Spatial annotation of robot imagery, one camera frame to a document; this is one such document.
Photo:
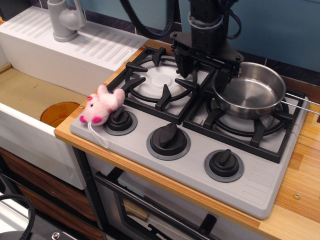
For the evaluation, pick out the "grey toy faucet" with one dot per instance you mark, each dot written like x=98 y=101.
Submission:
x=65 y=22

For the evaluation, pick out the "black right stove knob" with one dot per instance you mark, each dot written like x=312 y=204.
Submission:
x=224 y=166

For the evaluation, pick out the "black left stove knob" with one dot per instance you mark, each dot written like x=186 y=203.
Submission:
x=120 y=123

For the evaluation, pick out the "wooden drawer cabinet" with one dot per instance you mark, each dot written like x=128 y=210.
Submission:
x=55 y=200

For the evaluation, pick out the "black burner grate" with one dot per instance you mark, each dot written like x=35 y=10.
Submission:
x=154 y=88
x=269 y=137

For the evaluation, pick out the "stainless steel pan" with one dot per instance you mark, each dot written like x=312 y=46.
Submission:
x=255 y=93

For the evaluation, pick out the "white toy sink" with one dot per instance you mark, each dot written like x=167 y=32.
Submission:
x=38 y=72

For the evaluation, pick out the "black right burner grate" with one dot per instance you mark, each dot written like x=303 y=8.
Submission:
x=269 y=137

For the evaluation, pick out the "black stove knob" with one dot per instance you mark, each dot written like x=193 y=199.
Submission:
x=224 y=166
x=120 y=123
x=168 y=143

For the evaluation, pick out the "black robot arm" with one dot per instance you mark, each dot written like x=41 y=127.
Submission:
x=212 y=17

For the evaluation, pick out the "orange sink drain plate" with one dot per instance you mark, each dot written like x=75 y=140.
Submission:
x=57 y=113

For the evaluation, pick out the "oven door with handle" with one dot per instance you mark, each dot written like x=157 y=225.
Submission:
x=201 y=233

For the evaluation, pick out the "black middle stove knob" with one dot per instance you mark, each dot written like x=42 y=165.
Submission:
x=168 y=143

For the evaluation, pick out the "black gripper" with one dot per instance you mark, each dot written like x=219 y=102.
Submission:
x=213 y=51

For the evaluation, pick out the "pink stuffed pig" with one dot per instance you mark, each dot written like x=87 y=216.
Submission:
x=99 y=106

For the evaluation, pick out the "black left burner grate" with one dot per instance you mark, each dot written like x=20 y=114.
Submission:
x=154 y=88

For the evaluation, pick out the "grey toy stove top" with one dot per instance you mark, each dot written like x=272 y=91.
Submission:
x=254 y=193

